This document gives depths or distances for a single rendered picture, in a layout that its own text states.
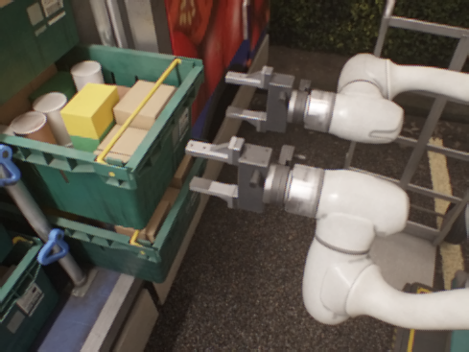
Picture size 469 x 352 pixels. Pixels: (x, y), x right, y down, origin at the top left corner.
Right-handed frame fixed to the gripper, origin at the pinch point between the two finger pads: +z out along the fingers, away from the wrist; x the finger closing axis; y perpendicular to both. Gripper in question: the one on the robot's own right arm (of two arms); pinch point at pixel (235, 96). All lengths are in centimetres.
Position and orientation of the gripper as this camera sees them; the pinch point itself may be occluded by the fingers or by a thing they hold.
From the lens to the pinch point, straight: 87.2
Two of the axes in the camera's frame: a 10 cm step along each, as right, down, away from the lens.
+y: -2.7, 7.0, -6.6
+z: -9.6, -2.1, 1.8
